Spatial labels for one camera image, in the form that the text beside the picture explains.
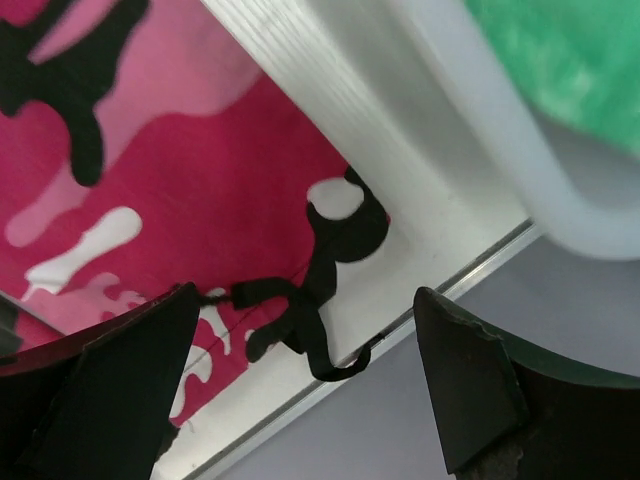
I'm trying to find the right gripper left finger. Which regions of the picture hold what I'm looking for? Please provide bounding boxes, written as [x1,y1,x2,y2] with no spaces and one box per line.
[1,283,199,479]

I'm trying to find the white plastic basket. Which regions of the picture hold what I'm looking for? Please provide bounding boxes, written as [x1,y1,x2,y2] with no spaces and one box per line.
[299,0,640,261]

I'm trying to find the green tie-dye trousers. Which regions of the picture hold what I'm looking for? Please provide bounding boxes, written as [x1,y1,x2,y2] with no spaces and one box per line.
[466,1,639,153]

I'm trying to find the pink camouflage trousers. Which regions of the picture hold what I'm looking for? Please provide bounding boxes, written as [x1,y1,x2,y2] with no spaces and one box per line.
[1,1,389,424]

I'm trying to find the aluminium frame rail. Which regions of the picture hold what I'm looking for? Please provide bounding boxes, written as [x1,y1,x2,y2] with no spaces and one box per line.
[192,219,539,480]

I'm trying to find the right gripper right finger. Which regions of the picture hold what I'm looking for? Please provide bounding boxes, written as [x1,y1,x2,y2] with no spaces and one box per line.
[413,287,639,479]

